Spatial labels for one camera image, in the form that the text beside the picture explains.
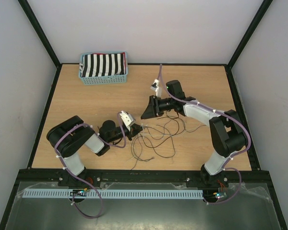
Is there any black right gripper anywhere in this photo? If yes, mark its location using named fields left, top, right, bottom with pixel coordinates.
left=141, top=95, right=175, bottom=119

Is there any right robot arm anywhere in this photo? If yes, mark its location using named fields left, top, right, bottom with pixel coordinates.
left=141, top=80, right=251, bottom=186

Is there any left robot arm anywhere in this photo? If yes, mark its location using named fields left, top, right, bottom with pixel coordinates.
left=47, top=111, right=143, bottom=186

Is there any light blue plastic basket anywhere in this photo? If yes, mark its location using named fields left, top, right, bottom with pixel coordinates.
left=78, top=51, right=128, bottom=85

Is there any black white striped cloth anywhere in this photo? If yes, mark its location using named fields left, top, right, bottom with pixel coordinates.
left=79, top=52, right=127, bottom=78

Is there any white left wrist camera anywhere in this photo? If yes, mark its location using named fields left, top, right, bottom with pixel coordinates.
left=119, top=111, right=135, bottom=129

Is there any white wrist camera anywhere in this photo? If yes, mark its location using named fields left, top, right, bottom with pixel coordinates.
left=150, top=79, right=162, bottom=98
left=119, top=111, right=135, bottom=129

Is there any tangled thin wire bundle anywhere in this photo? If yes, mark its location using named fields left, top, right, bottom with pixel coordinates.
left=124, top=112, right=207, bottom=171

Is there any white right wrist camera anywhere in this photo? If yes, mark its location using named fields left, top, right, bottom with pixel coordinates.
left=150, top=79, right=162, bottom=98

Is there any light blue slotted cable duct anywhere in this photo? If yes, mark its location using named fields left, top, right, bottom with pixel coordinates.
left=22, top=189, right=203, bottom=199

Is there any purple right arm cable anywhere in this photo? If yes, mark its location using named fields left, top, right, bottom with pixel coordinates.
left=159, top=63, right=252, bottom=206

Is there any black aluminium frame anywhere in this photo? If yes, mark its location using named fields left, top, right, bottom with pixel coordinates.
left=0, top=0, right=288, bottom=230

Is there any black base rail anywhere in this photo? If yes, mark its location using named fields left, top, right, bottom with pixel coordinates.
left=16, top=168, right=271, bottom=188

